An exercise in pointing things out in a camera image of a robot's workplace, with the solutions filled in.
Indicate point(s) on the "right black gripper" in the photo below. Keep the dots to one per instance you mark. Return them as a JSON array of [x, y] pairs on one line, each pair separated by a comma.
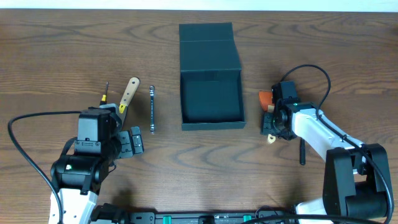
[[267, 127]]

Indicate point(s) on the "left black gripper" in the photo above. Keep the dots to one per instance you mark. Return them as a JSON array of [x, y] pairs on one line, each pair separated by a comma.
[[125, 144]]

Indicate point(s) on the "silver ratchet wrench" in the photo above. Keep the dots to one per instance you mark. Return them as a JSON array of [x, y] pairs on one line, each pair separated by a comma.
[[152, 122]]

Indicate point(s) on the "orange scraper wooden handle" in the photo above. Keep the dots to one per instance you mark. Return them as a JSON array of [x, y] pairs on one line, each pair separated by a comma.
[[265, 99]]

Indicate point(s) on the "small steel hammer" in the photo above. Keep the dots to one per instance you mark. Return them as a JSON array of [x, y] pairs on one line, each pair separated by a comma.
[[302, 158]]

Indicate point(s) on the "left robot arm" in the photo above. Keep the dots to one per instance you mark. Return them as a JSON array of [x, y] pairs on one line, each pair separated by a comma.
[[85, 161]]

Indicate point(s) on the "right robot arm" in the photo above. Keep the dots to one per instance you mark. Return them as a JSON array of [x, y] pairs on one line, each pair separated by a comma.
[[357, 181]]

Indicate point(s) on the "black yellow screwdriver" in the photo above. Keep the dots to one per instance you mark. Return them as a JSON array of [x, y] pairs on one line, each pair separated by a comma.
[[103, 100]]

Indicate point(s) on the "dark green open box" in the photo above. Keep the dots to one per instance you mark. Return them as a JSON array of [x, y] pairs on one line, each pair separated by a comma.
[[211, 95]]

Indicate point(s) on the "metal putty knife wooden handle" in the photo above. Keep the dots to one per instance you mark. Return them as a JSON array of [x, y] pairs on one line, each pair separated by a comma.
[[128, 95]]

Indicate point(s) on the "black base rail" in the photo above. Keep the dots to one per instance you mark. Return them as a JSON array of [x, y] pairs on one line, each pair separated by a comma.
[[112, 214]]

